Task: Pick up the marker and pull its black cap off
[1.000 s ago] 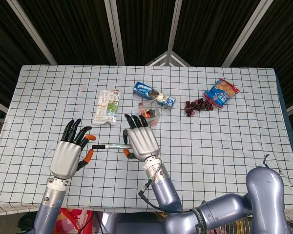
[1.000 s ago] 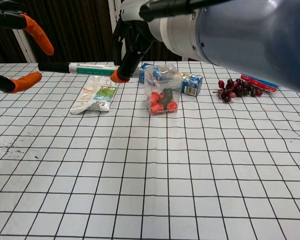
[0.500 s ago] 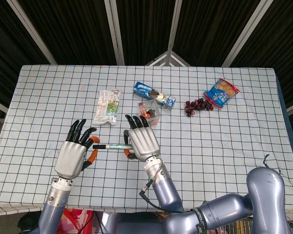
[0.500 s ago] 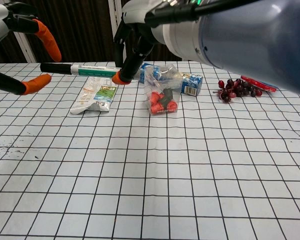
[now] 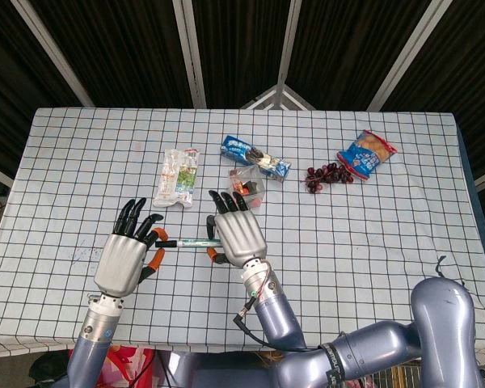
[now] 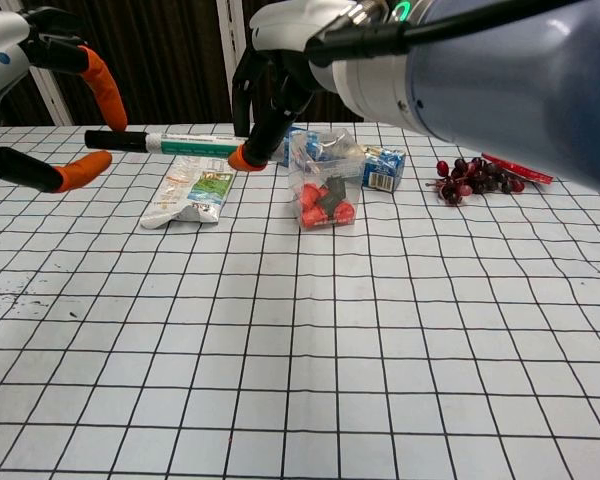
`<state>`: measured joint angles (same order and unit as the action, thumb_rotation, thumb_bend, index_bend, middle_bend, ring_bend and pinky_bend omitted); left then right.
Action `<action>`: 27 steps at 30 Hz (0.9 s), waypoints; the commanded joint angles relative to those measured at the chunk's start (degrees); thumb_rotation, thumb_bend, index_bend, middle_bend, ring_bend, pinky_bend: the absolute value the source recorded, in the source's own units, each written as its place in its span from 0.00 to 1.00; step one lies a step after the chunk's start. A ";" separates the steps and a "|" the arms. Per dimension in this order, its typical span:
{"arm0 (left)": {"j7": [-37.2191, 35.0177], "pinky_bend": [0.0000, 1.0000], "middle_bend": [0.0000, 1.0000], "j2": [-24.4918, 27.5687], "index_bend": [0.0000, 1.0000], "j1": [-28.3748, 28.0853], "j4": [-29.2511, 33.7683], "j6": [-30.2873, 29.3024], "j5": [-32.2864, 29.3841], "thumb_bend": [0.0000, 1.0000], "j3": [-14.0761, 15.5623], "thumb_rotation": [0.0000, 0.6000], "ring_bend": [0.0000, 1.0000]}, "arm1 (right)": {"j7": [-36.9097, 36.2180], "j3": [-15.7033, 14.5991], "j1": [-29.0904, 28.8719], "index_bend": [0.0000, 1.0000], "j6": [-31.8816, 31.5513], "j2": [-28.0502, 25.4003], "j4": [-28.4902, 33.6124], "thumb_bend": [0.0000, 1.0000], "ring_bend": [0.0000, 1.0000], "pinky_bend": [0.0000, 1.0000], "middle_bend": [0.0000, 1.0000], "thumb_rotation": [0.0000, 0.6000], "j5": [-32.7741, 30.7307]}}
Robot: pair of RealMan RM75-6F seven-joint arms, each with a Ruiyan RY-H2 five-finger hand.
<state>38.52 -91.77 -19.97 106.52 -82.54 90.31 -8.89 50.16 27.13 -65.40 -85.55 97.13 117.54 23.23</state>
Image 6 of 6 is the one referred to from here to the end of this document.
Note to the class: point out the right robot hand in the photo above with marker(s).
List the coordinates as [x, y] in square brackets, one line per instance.
[290, 25]

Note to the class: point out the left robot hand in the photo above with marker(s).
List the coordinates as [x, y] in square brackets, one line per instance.
[5, 55]

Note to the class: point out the black marker cap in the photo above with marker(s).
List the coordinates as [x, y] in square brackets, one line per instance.
[115, 140]

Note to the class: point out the white green marker body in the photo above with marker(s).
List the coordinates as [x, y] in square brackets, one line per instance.
[195, 146]

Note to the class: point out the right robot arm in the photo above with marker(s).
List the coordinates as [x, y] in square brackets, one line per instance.
[505, 75]

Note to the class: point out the blue cookie box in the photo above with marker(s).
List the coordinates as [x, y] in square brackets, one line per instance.
[385, 170]

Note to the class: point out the clear box with red sweets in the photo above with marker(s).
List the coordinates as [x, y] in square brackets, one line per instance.
[325, 205]

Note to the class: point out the white green snack packet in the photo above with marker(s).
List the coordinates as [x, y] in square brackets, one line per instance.
[195, 195]

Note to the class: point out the red grape bunch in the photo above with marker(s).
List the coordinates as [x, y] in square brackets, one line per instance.
[470, 182]

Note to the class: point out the blue red snack bag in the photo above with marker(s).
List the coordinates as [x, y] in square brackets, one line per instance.
[520, 170]

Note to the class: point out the white checked tablecloth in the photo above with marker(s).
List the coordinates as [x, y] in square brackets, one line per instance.
[300, 350]

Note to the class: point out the white metal partition post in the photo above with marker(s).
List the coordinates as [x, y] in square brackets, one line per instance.
[52, 100]
[230, 50]

